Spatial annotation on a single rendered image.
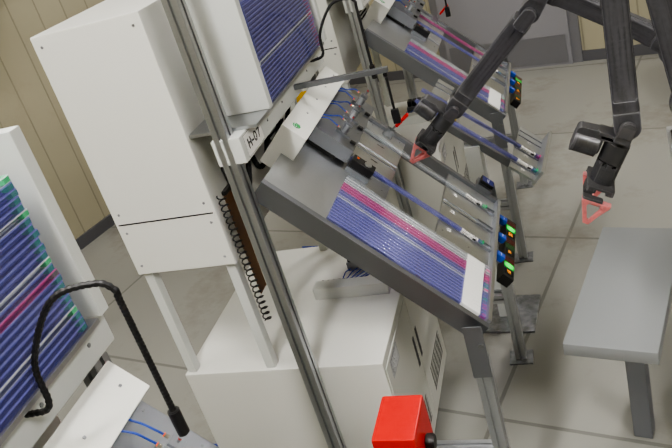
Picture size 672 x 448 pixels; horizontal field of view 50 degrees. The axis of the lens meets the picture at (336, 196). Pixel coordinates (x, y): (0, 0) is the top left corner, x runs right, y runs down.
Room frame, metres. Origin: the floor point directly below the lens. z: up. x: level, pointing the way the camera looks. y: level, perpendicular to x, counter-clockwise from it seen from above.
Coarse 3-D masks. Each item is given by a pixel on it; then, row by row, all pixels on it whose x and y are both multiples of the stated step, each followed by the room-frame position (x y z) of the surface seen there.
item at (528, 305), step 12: (468, 144) 2.52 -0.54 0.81; (468, 156) 2.50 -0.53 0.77; (480, 156) 2.48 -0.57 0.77; (468, 168) 2.50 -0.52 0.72; (480, 168) 2.48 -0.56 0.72; (516, 300) 2.58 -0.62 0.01; (528, 300) 2.56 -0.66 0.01; (492, 312) 2.55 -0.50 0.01; (504, 312) 2.49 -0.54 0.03; (528, 312) 2.48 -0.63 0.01; (492, 324) 2.47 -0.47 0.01; (504, 324) 2.45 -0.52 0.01; (528, 324) 2.40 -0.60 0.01
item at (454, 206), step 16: (448, 176) 2.21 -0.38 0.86; (448, 192) 2.12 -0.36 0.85; (448, 208) 2.03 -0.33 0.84; (464, 208) 2.07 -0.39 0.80; (480, 208) 2.11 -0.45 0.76; (464, 224) 1.98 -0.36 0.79; (480, 224) 2.01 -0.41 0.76; (448, 240) 1.86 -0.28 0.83; (464, 240) 1.90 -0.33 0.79; (480, 256) 1.86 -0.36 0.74
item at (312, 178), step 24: (360, 144) 2.14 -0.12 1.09; (384, 144) 2.21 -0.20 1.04; (288, 168) 1.85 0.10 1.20; (312, 168) 1.90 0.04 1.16; (336, 168) 1.96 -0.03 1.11; (384, 168) 2.08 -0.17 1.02; (288, 192) 1.75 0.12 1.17; (312, 192) 1.80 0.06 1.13; (336, 192) 1.84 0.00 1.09; (384, 192) 1.95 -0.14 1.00
